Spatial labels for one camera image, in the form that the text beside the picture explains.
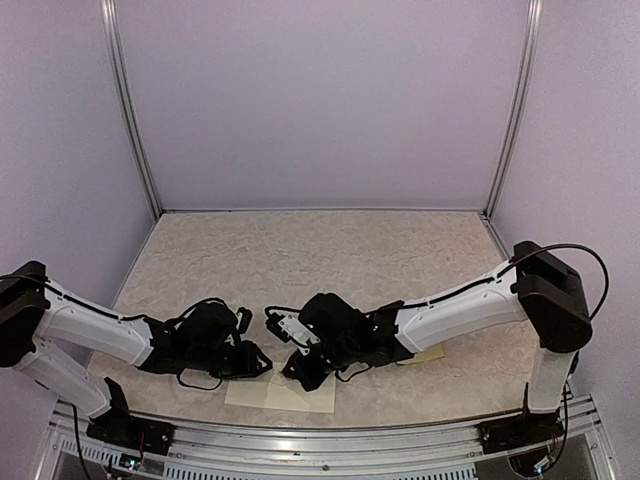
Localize brown sticker sheet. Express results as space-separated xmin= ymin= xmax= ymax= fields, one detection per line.
xmin=397 ymin=344 xmax=444 ymax=365

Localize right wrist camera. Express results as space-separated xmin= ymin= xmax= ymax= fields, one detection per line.
xmin=264 ymin=306 xmax=320 ymax=356

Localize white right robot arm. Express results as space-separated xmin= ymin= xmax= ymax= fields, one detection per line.
xmin=265 ymin=241 xmax=594 ymax=444

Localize cream paper envelope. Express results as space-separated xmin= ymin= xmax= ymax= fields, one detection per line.
xmin=225 ymin=371 xmax=336 ymax=414

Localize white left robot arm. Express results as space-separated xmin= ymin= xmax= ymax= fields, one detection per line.
xmin=1 ymin=261 xmax=273 ymax=445

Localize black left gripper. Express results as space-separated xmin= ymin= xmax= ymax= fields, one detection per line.
xmin=188 ymin=340 xmax=273 ymax=380

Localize right aluminium frame post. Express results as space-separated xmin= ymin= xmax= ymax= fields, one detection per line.
xmin=483 ymin=0 xmax=543 ymax=222

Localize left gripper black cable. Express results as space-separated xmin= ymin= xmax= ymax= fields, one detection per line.
xmin=177 ymin=369 xmax=224 ymax=391

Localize aluminium frame post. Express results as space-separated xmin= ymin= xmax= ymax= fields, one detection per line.
xmin=483 ymin=0 xmax=543 ymax=222
xmin=100 ymin=0 xmax=164 ymax=221

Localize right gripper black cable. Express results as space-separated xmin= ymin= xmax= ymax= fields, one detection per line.
xmin=504 ymin=243 xmax=611 ymax=321

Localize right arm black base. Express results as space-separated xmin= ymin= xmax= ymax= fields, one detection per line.
xmin=477 ymin=405 xmax=566 ymax=454

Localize left aluminium frame post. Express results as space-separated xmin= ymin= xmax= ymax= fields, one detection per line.
xmin=100 ymin=0 xmax=164 ymax=221

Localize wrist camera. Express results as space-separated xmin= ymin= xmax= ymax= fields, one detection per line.
xmin=236 ymin=307 xmax=253 ymax=335
xmin=264 ymin=306 xmax=320 ymax=356

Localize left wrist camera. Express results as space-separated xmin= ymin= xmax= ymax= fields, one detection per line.
xmin=236 ymin=307 xmax=253 ymax=335

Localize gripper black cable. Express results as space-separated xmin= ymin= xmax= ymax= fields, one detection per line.
xmin=177 ymin=369 xmax=224 ymax=391
xmin=504 ymin=243 xmax=611 ymax=321

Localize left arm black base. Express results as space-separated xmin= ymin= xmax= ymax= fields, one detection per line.
xmin=86 ymin=378 xmax=175 ymax=456

